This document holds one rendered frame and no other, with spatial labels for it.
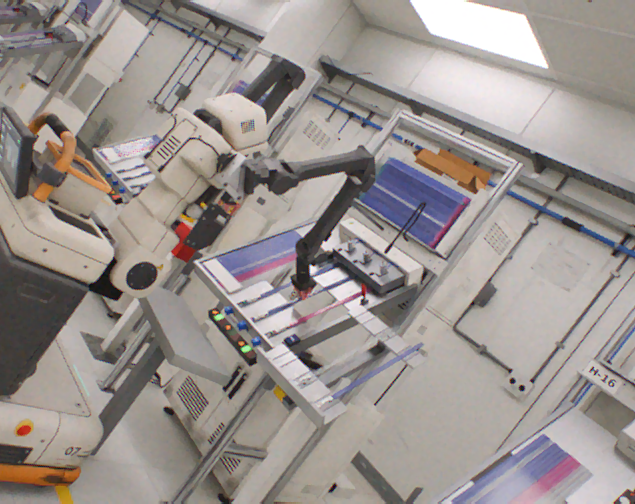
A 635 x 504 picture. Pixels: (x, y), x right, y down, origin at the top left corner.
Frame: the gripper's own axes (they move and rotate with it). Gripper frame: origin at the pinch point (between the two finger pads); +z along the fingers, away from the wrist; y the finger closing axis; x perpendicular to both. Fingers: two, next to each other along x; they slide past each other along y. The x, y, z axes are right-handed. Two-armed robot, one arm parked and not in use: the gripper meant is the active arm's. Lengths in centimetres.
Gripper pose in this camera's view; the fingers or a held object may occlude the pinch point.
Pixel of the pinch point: (303, 297)
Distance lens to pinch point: 240.4
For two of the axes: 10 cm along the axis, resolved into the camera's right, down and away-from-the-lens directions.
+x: -8.2, 3.1, -4.8
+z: -0.1, 8.3, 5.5
